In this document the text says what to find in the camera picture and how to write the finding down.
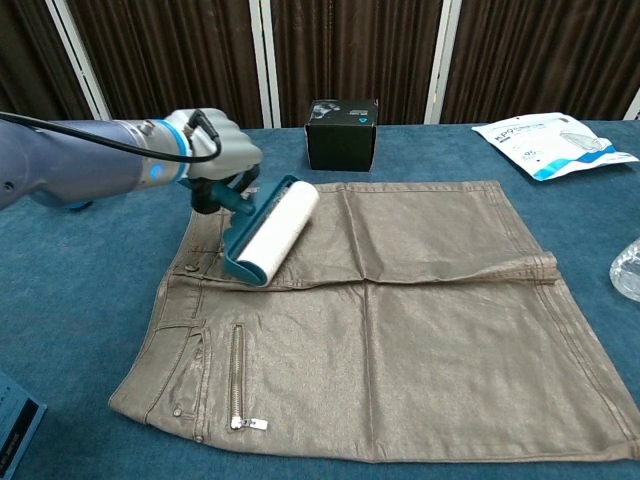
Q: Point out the clear plastic water bottle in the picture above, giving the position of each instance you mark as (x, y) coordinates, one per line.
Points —
(627, 272)

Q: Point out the white KP95 mask package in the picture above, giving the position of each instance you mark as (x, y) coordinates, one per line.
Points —
(555, 145)

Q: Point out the brown coated skirt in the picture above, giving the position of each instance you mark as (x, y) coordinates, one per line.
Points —
(380, 320)

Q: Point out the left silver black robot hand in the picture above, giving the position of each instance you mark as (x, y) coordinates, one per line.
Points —
(225, 150)

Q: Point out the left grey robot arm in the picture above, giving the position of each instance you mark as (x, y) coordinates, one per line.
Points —
(75, 160)

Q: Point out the black cardboard product box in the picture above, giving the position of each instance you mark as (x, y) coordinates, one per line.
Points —
(342, 135)

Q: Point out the dark curtain divider panel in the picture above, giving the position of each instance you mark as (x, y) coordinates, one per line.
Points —
(545, 55)
(170, 55)
(30, 55)
(350, 50)

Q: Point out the small blue open carton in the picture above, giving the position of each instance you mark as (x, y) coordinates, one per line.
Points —
(17, 425)

